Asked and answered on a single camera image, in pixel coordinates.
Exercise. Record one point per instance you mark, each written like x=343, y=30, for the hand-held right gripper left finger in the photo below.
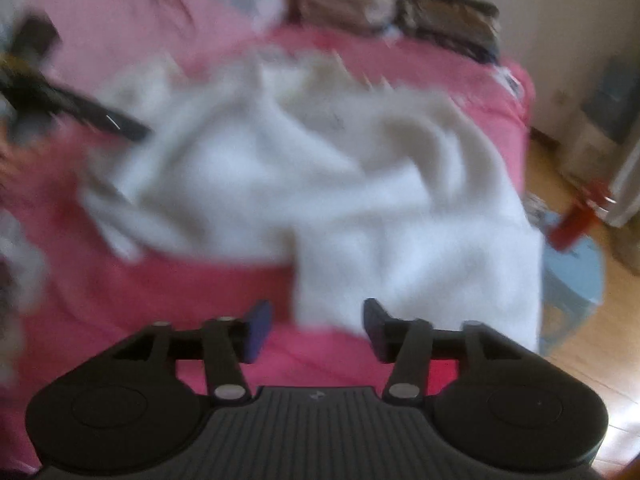
x=257, y=332

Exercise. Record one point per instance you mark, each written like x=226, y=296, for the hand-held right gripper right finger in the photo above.
x=375, y=330

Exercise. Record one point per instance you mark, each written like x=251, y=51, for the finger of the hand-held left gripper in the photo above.
x=95, y=112

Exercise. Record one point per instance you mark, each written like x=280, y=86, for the white fluffy sweater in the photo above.
x=325, y=185

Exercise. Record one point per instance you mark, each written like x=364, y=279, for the stack of light folded clothes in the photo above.
x=340, y=0

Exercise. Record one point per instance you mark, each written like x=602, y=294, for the stack of dark folded clothes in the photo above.
x=450, y=22

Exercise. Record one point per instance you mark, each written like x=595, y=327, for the pink floral blanket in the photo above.
x=150, y=300

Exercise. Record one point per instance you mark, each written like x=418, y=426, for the light blue stool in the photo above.
x=570, y=285

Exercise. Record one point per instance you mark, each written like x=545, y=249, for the red bottle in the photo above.
x=575, y=220

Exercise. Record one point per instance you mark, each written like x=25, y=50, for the white water dispenser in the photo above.
x=590, y=150

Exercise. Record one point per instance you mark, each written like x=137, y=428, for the blue water jug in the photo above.
x=612, y=95

